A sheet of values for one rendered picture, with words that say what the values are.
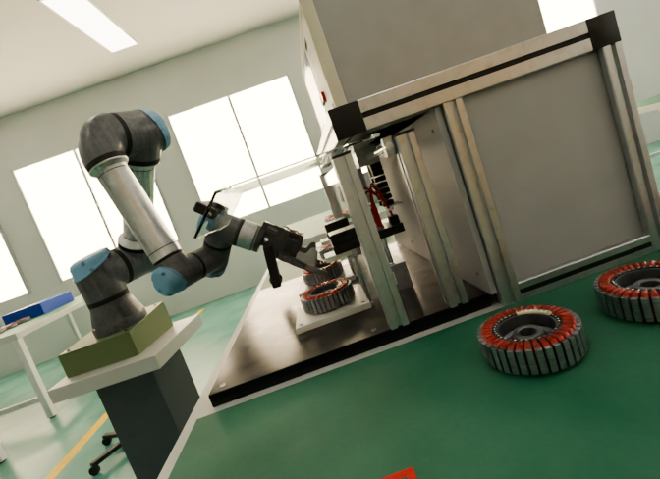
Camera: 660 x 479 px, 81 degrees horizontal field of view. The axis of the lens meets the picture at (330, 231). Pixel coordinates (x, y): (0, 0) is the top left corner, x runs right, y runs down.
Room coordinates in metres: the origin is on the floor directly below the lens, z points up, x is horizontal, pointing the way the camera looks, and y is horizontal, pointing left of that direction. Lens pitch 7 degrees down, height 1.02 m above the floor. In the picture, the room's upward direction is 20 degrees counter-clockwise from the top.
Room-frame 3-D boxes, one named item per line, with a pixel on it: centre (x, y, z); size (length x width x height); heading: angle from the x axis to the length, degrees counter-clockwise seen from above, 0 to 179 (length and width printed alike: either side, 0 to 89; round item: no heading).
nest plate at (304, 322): (0.78, 0.05, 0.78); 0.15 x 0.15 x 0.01; 1
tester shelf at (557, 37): (0.91, -0.27, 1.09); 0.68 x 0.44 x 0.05; 1
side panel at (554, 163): (0.58, -0.35, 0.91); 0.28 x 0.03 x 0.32; 91
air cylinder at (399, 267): (0.78, -0.09, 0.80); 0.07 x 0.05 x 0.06; 1
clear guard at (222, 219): (0.72, 0.04, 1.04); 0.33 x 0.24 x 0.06; 91
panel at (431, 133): (0.91, -0.20, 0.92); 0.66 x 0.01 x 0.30; 1
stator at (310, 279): (1.02, 0.05, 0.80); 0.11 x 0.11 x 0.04
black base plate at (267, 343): (0.90, 0.04, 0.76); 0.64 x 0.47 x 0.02; 1
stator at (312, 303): (0.78, 0.05, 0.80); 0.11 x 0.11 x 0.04
